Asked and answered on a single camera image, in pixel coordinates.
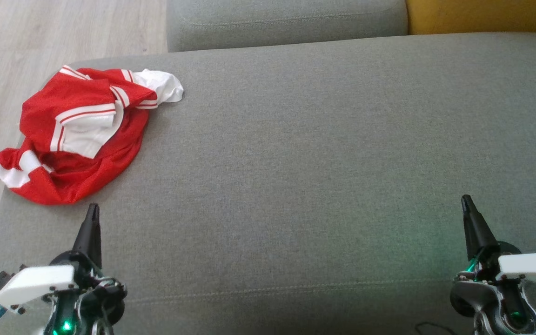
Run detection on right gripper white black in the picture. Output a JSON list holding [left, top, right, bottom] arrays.
[[455, 194, 536, 298]]

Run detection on yellow cushion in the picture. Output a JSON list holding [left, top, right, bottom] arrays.
[[405, 0, 536, 35]]

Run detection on grey sofa back cushion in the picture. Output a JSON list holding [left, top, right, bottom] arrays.
[[166, 0, 409, 53]]

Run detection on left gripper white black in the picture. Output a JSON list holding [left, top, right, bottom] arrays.
[[0, 203, 127, 326]]

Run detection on red white shorts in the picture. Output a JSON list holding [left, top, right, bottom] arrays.
[[0, 108, 151, 206]]

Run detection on grey sofa seat cushion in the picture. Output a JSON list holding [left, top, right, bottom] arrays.
[[0, 33, 536, 335]]

